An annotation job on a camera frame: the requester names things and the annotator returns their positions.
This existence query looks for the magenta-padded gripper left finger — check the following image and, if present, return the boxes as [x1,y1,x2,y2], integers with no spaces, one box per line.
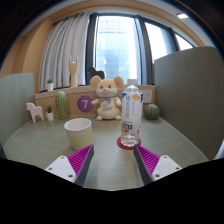
[44,144,95,187]

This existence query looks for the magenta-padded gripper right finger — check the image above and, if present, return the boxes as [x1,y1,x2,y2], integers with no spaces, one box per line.
[133,144,184,186]

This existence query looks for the clear plastic water bottle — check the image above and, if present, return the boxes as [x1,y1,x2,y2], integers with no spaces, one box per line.
[120,78,144,148]

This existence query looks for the pale yellow paper cup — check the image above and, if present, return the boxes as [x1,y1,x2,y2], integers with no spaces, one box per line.
[63,117,94,151]

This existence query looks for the flat round red coaster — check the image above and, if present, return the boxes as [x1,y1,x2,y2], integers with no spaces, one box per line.
[116,136,142,151]

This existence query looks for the small potted plant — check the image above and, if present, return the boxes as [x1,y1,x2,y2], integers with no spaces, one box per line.
[45,105,55,122]
[46,78,55,92]

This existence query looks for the round green cactus ornament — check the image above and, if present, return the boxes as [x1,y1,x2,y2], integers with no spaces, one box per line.
[143,103,161,121]

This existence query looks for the tall green cactus ornament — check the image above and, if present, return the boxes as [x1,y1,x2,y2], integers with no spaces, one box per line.
[54,90,70,121]

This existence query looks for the pink horse figurine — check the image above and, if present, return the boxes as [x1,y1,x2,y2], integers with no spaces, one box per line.
[26,102,45,124]

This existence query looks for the round purple number sign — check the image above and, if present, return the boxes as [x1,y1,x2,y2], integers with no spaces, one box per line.
[76,95,94,113]

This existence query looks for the large grey desk partition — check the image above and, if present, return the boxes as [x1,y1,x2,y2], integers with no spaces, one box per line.
[153,46,224,161]

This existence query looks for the pale green desk partition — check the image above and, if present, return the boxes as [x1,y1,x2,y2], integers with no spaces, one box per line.
[0,72,37,148]

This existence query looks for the beige mouse plush toy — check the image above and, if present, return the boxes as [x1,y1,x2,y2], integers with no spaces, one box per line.
[89,75,125,122]

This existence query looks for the wooden hand sculpture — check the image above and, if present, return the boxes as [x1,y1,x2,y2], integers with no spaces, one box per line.
[68,54,80,88]

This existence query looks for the dark horse figurine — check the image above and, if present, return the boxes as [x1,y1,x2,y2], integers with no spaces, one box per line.
[86,66,106,81]

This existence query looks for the white curtain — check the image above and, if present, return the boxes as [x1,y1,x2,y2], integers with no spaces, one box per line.
[38,12,90,93]

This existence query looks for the ceiling lights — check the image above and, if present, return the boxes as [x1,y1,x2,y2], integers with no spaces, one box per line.
[176,12,190,20]

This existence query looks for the white wall socket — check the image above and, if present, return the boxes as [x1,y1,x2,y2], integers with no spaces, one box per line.
[141,89,153,104]

